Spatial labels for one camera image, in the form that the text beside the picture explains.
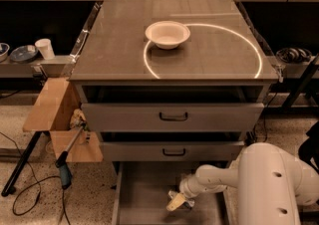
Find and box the black floor cable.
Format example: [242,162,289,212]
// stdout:
[0,131,72,225]

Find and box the black metal stand leg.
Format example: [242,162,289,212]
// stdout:
[1,131,42,197]

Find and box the middle grey drawer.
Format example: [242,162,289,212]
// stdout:
[101,141,244,161]

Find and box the blue handled tool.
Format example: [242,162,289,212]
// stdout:
[55,126,84,189]

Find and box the white paper bowl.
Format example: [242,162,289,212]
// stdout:
[145,21,190,50]

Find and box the grey bowl at edge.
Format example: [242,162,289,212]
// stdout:
[0,43,10,63]

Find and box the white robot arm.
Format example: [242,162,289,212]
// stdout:
[166,142,319,225]

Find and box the bottom grey drawer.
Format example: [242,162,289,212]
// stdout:
[112,161,230,225]

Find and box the black coiled cable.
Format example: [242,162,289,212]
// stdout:
[275,47,313,65]

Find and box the top grey drawer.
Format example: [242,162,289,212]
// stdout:
[82,103,264,132]

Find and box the grey drawer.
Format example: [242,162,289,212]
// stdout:
[112,161,230,225]
[82,103,264,132]
[101,141,244,161]

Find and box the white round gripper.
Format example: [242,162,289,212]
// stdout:
[166,174,203,211]

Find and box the blue bowl on shelf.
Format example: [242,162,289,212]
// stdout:
[9,45,38,63]

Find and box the crumpled beige cloth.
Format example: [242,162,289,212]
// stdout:
[69,109,87,128]

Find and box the white paper cup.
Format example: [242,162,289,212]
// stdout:
[35,39,55,60]

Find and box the grey drawer cabinet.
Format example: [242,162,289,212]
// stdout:
[68,0,279,225]

